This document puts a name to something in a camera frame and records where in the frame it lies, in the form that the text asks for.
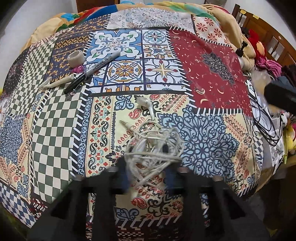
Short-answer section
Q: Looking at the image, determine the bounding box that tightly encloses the black Sharpie marker pen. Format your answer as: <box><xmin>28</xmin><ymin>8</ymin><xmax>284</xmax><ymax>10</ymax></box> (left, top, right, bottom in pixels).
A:
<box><xmin>64</xmin><ymin>50</ymin><xmax>120</xmax><ymax>95</ymax></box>

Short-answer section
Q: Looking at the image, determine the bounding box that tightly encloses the black coiled cable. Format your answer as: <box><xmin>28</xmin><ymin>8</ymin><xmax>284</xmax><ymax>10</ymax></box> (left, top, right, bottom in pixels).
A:
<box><xmin>247</xmin><ymin>81</ymin><xmax>283</xmax><ymax>147</ymax></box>

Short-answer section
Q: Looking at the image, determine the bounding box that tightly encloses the white earphone cable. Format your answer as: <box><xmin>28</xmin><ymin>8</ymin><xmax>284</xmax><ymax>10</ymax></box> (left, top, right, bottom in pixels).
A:
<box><xmin>119</xmin><ymin>96</ymin><xmax>185</xmax><ymax>188</ymax></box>

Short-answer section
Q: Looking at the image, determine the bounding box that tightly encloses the patchwork patterned bed quilt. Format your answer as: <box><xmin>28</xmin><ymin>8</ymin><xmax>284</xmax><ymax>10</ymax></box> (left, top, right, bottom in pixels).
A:
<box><xmin>1</xmin><ymin>7</ymin><xmax>263</xmax><ymax>233</ymax></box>

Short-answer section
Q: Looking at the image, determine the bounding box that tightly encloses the red plush toy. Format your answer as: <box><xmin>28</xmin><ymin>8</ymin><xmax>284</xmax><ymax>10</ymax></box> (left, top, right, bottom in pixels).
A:
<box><xmin>248</xmin><ymin>29</ymin><xmax>266</xmax><ymax>62</ymax></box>

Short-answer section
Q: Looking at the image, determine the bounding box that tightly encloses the beige tape roll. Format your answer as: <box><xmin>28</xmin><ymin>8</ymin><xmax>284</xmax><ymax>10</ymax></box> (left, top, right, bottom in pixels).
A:
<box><xmin>67</xmin><ymin>50</ymin><xmax>85</xmax><ymax>68</ymax></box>

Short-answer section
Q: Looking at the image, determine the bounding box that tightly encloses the pink cloth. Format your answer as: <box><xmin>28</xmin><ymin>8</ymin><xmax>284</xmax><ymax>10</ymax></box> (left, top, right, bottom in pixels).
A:
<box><xmin>255</xmin><ymin>56</ymin><xmax>282</xmax><ymax>78</ymax></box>

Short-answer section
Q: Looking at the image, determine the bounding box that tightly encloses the yellow plush toy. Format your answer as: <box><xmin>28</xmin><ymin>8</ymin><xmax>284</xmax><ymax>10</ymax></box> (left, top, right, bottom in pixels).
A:
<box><xmin>283</xmin><ymin>125</ymin><xmax>295</xmax><ymax>164</ymax></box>

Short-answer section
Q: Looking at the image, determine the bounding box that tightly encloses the wooden headboard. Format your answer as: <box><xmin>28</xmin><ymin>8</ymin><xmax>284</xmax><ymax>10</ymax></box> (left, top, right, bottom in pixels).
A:
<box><xmin>232</xmin><ymin>4</ymin><xmax>295</xmax><ymax>66</ymax></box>

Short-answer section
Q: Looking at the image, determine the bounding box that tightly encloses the white spray bottle black cap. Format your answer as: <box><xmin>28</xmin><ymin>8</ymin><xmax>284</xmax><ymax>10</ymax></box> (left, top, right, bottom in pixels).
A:
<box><xmin>235</xmin><ymin>41</ymin><xmax>248</xmax><ymax>69</ymax></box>

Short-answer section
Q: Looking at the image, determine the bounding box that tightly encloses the colourful orange blanket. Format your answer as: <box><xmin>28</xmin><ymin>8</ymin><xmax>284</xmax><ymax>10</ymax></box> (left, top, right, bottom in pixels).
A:
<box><xmin>22</xmin><ymin>1</ymin><xmax>256</xmax><ymax>71</ymax></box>

